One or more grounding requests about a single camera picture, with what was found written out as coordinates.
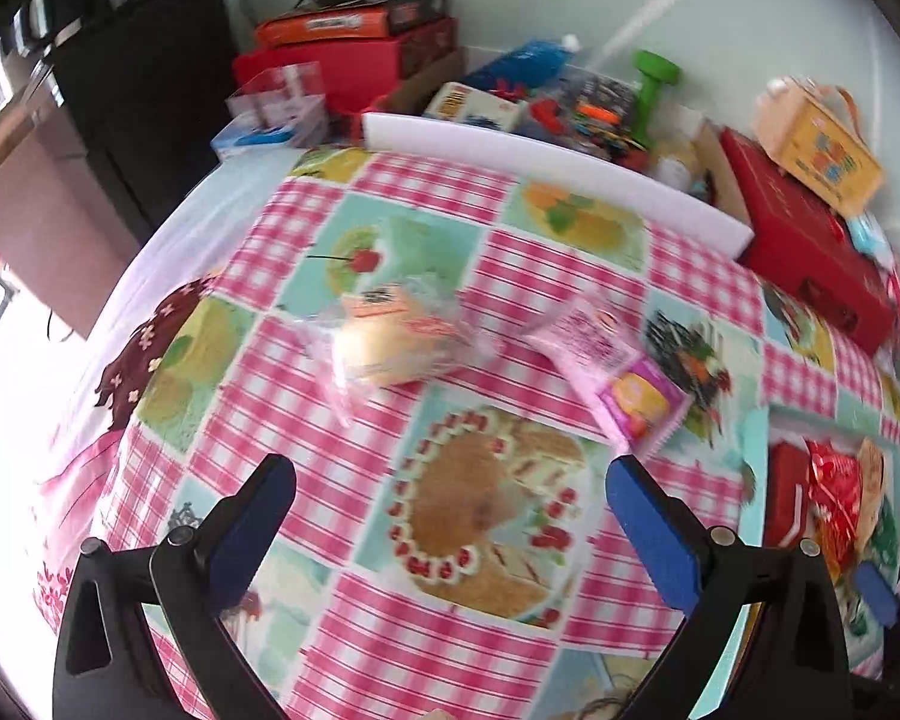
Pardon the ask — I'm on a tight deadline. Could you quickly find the small red white checked box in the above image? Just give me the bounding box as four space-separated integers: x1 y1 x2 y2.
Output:
225 64 331 147

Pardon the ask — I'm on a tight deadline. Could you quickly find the clear bun orange label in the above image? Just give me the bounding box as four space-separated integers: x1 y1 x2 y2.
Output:
296 281 496 421

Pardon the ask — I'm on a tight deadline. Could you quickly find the light blue packet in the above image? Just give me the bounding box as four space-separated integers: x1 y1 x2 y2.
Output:
847 214 890 260

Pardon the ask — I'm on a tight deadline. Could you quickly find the white foam board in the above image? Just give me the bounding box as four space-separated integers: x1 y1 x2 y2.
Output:
364 112 755 256

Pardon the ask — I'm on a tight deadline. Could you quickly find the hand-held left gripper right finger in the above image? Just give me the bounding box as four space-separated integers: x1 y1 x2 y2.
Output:
606 454 852 720

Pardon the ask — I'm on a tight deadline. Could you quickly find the peach snack packet with barcode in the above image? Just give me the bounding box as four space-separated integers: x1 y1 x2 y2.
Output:
855 436 890 541

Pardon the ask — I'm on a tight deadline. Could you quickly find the shiny dark red snack packet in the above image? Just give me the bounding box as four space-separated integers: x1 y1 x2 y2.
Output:
804 439 863 563

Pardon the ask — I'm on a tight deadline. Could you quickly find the cartoon printed white cloth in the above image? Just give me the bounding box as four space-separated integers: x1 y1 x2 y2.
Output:
0 165 271 691

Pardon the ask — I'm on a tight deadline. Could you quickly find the white yellow card box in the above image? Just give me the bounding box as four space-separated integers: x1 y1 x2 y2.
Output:
422 82 530 137

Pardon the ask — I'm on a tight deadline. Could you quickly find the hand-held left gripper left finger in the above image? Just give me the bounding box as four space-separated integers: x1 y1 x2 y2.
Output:
51 454 297 720

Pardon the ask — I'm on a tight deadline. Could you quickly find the dark red box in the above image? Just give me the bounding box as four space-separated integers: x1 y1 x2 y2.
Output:
379 0 458 80

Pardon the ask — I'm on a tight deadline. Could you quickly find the shallow teal cardboard tray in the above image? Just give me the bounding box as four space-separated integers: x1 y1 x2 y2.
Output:
690 403 900 717

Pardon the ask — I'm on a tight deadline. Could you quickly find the flat orange box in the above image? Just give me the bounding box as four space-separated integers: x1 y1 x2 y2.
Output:
255 6 391 46

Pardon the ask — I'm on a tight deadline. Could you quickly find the blue bottle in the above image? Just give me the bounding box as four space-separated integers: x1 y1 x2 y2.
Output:
465 36 582 91

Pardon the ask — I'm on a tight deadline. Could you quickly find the plain red box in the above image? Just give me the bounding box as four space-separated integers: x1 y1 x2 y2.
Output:
232 37 402 117

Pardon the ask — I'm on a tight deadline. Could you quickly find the large red gift box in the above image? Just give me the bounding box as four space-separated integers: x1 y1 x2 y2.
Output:
720 127 897 353

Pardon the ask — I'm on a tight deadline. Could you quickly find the brown cardboard box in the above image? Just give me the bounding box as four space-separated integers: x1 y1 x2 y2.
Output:
375 49 751 241

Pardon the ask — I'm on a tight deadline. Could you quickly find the pink snack packet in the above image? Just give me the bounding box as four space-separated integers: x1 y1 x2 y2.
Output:
529 300 695 458

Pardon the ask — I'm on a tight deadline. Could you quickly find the light blue tissue pack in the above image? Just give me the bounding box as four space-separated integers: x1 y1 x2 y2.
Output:
211 127 297 162

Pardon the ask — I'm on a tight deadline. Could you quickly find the green dumbbell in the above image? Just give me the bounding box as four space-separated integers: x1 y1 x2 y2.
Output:
626 51 683 147

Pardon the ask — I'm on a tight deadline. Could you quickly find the yellow carry box with handle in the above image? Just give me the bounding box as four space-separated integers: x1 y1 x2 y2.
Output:
754 79 886 218

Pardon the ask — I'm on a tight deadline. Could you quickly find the black cabinet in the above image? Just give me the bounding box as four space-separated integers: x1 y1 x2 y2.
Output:
49 0 241 241

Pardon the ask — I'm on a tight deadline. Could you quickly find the small red snack box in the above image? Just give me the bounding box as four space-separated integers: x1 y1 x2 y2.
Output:
765 441 815 548

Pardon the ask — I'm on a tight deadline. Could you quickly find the brown wooden cabinet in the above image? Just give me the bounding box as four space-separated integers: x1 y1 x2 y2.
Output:
0 112 143 338

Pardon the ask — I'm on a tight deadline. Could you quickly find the green snack packet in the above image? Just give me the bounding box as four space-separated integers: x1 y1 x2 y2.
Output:
866 495 900 586

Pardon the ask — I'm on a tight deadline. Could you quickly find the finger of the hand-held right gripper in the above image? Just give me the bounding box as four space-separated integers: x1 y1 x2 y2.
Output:
851 561 900 661

